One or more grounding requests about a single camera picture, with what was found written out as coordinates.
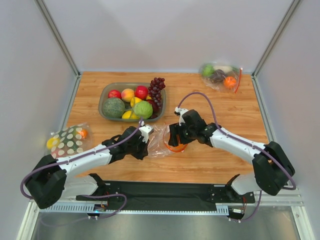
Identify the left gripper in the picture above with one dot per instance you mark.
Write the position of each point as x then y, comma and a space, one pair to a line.
142, 149

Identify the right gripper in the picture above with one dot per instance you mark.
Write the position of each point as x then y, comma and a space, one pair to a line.
176, 135

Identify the fake orange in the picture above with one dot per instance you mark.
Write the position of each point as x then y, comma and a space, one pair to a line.
181, 147

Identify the clear zip bag orange seal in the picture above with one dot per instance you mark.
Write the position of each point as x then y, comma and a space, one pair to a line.
158, 146

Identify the fake green cabbage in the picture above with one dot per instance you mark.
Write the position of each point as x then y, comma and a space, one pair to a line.
143, 109

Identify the fake purple grapes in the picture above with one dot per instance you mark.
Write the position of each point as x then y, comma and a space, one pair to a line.
156, 91

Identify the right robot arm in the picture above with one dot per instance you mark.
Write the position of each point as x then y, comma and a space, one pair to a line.
271, 167

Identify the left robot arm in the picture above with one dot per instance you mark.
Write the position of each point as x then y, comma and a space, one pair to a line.
56, 178

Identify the fake yellow banana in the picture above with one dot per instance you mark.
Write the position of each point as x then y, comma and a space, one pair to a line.
130, 115

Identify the fake dark red apple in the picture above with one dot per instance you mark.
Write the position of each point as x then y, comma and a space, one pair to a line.
154, 105

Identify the fake green melon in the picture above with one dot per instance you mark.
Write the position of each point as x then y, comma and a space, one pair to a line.
113, 108

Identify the fake yellow pepper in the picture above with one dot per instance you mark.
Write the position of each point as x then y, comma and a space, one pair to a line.
134, 101

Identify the fake peach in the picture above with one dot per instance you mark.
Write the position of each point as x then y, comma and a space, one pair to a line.
127, 95

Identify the fake red pomegranate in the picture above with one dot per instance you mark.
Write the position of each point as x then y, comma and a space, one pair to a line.
141, 92

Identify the left zip bag with food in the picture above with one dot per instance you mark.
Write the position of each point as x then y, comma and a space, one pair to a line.
70, 141

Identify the zip bag with food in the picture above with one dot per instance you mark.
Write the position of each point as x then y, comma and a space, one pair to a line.
70, 141
221, 77

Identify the far zip bag with food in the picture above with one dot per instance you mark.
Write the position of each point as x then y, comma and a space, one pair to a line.
221, 77

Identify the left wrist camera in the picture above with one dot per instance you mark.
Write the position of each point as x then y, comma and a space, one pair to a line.
146, 131

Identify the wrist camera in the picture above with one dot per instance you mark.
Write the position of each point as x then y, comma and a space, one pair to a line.
180, 112
146, 131

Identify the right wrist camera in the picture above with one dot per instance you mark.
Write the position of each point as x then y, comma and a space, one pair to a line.
180, 112

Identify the white slotted cable duct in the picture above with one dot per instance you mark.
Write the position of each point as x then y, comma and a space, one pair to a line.
96, 209

